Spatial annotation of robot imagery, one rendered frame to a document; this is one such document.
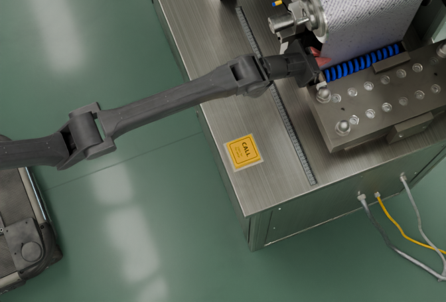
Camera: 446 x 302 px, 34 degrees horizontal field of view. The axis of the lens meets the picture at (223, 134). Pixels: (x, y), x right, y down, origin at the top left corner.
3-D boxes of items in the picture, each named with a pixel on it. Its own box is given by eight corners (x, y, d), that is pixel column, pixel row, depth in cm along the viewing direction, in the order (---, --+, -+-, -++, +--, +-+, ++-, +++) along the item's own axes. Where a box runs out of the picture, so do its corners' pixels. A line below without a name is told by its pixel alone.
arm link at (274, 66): (270, 74, 166) (260, 52, 167) (255, 89, 171) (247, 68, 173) (294, 70, 169) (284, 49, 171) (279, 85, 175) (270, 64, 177)
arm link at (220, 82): (84, 155, 154) (66, 111, 157) (87, 162, 160) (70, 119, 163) (268, 84, 163) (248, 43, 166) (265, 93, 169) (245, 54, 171)
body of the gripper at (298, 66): (305, 87, 177) (281, 92, 173) (289, 51, 180) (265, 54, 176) (319, 74, 172) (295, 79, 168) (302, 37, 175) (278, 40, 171)
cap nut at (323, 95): (313, 92, 183) (315, 86, 179) (326, 87, 184) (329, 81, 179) (319, 105, 182) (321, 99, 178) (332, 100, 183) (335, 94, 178)
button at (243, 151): (225, 145, 194) (225, 143, 191) (250, 136, 194) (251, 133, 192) (235, 169, 192) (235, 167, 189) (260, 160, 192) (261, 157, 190)
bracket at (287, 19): (268, 59, 200) (273, 9, 171) (290, 51, 201) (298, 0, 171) (275, 75, 199) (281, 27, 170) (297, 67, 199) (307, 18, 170)
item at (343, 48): (315, 70, 185) (324, 40, 167) (401, 38, 187) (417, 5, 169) (316, 72, 185) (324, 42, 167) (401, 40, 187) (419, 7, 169)
